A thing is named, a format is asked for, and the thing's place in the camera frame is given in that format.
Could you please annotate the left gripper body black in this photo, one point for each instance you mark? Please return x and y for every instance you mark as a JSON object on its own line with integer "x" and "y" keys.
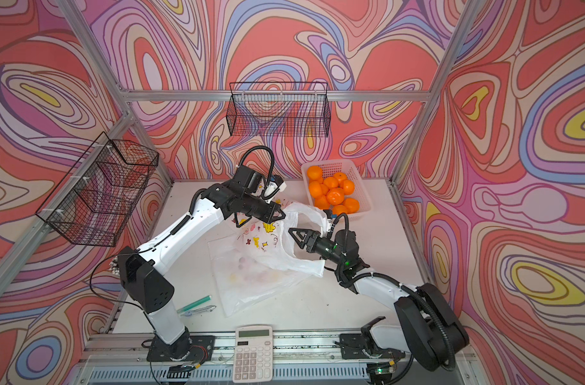
{"x": 256, "y": 207}

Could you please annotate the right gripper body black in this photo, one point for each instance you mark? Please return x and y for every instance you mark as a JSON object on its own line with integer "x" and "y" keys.
{"x": 325, "y": 248}

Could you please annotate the printed white plastic bag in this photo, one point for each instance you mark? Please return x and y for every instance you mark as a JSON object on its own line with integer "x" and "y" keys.
{"x": 271, "y": 244}

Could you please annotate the white plastic fruit basket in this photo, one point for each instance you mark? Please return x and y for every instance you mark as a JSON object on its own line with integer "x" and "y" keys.
{"x": 335, "y": 171}

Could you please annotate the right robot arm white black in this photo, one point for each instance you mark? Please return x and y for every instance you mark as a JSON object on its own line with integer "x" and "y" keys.
{"x": 428, "y": 327}

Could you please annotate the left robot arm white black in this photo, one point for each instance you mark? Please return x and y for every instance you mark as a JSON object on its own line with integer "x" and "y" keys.
{"x": 143, "y": 271}

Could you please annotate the orange fruit bottom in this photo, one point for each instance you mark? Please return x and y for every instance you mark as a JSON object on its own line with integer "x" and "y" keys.
{"x": 352, "y": 205}

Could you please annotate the clear plastic bag bottom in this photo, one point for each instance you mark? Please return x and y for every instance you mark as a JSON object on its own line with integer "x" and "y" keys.
{"x": 242, "y": 281}

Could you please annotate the green pen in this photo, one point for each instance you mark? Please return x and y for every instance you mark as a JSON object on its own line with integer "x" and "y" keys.
{"x": 194, "y": 304}

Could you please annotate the white desk calculator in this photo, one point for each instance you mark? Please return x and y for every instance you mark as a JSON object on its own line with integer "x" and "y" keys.
{"x": 253, "y": 355}

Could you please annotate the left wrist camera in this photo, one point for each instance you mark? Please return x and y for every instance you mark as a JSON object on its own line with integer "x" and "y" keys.
{"x": 274, "y": 186}

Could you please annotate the black wire basket back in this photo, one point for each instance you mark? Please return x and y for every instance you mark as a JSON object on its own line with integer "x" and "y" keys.
{"x": 279, "y": 108}

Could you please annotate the black wire basket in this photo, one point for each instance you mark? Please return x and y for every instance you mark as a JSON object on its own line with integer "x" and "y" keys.
{"x": 279, "y": 108}
{"x": 102, "y": 195}

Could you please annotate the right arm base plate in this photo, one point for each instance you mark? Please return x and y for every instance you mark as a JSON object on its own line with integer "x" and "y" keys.
{"x": 359, "y": 346}

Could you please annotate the black wire basket left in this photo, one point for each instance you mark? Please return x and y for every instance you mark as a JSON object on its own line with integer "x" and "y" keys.
{"x": 102, "y": 195}

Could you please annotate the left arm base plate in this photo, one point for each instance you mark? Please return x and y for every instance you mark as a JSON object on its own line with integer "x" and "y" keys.
{"x": 189, "y": 349}

